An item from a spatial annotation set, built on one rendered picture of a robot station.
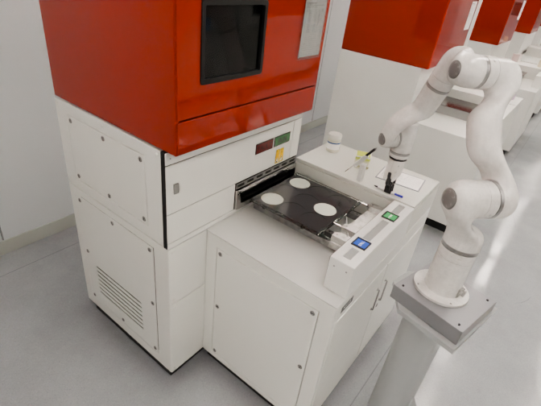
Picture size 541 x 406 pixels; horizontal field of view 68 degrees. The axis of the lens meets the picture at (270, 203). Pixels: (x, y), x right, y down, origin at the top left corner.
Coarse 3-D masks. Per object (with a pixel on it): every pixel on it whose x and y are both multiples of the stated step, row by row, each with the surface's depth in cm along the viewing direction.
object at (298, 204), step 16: (272, 192) 181; (288, 192) 183; (304, 192) 185; (320, 192) 186; (336, 192) 188; (272, 208) 170; (288, 208) 171; (304, 208) 173; (336, 208) 176; (304, 224) 162; (320, 224) 163
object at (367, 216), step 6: (366, 210) 181; (360, 216) 176; (366, 216) 176; (372, 216) 177; (354, 222) 171; (360, 222) 171; (366, 222) 172; (360, 228) 168; (330, 240) 158; (330, 246) 158; (336, 246) 156
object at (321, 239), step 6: (258, 210) 181; (264, 210) 179; (270, 216) 178; (276, 216) 176; (282, 222) 175; (288, 222) 172; (294, 228) 172; (306, 234) 169; (312, 234) 166; (318, 240) 165; (324, 240) 163
